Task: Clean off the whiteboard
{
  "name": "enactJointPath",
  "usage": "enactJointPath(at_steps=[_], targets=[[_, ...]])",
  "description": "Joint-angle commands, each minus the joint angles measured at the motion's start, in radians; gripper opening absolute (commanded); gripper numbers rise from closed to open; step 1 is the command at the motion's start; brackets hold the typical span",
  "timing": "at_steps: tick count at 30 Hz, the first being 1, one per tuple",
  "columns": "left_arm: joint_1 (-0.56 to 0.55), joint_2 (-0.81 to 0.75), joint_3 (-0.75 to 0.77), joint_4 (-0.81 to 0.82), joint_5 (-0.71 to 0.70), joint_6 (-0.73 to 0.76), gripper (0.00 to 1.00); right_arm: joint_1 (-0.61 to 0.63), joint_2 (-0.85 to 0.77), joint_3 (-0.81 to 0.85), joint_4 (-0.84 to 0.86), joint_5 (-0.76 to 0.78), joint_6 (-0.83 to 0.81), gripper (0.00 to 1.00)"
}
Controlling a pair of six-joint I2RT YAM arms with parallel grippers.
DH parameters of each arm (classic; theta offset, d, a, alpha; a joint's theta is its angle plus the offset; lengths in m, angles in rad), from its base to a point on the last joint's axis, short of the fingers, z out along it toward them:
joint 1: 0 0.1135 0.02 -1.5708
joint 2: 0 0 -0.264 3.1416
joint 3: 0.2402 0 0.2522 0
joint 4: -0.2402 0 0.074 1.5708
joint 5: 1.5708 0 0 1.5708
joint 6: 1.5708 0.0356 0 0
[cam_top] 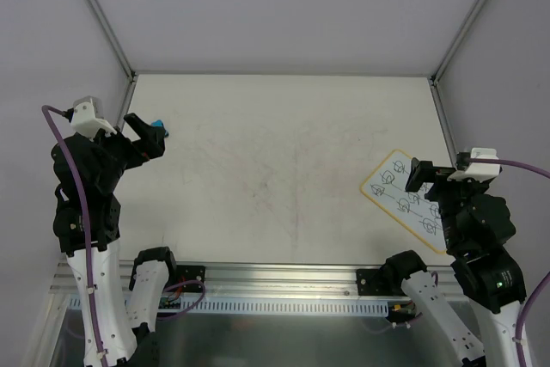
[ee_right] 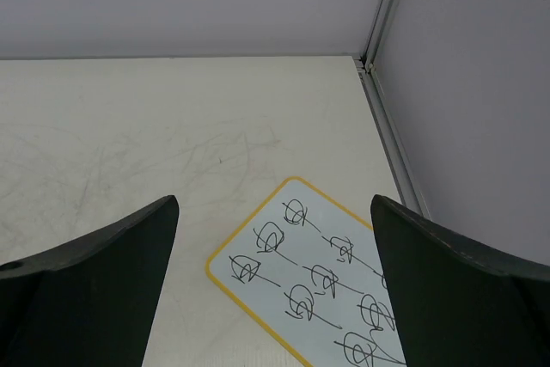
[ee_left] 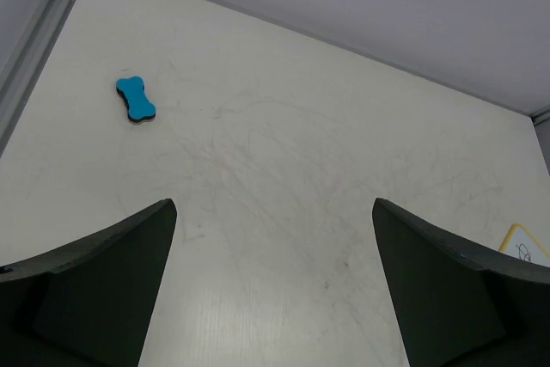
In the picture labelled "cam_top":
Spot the white slotted cable duct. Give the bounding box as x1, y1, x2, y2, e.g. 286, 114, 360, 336
68, 297, 390, 317

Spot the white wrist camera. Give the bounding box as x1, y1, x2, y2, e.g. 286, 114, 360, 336
70, 95, 117, 140
447, 148, 501, 182

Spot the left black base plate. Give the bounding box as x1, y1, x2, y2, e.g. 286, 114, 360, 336
128, 262, 206, 295

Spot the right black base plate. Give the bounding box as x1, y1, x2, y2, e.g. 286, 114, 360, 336
355, 268, 406, 297

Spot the blue whiteboard eraser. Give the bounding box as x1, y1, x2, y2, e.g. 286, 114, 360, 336
150, 119, 169, 138

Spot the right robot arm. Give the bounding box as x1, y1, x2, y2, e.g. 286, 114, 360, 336
378, 156, 532, 366

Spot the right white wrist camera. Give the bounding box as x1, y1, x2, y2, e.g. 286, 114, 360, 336
447, 148, 501, 182

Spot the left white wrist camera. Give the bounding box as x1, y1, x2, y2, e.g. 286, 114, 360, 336
70, 95, 117, 140

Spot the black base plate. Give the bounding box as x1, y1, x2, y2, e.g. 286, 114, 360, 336
355, 268, 406, 297
128, 262, 206, 295

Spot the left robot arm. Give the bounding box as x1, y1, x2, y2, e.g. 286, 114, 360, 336
51, 113, 179, 366

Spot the yellow framed small whiteboard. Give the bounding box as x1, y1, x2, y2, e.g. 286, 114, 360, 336
360, 149, 446, 254

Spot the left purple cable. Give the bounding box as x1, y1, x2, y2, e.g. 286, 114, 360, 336
40, 105, 206, 367

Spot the aluminium mounting rail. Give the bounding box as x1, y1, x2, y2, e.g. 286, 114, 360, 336
48, 259, 466, 301

